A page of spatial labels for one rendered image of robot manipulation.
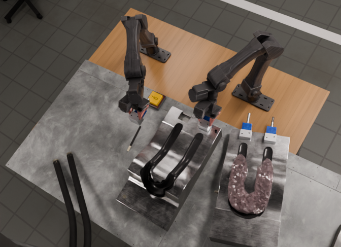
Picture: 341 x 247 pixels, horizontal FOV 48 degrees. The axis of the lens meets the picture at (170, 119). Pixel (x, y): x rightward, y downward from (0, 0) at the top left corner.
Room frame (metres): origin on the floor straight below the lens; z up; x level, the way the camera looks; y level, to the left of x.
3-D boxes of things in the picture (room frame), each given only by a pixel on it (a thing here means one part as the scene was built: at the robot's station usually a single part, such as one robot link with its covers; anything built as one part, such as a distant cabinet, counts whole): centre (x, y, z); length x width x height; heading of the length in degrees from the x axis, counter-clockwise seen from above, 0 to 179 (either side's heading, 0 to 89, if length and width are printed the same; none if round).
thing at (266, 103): (0.81, -0.41, 0.84); 0.20 x 0.07 x 0.08; 39
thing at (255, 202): (0.40, -0.22, 0.90); 0.26 x 0.18 x 0.08; 148
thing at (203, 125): (0.74, -0.17, 0.90); 0.13 x 0.05 x 0.05; 131
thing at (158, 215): (0.61, 0.07, 0.87); 0.50 x 0.26 x 0.14; 131
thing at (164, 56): (1.28, -0.04, 0.84); 0.20 x 0.07 x 0.08; 39
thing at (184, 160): (0.61, 0.06, 0.92); 0.35 x 0.16 x 0.09; 131
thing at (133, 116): (0.89, 0.11, 0.93); 0.13 x 0.05 x 0.05; 131
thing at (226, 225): (0.40, -0.23, 0.85); 0.50 x 0.26 x 0.11; 148
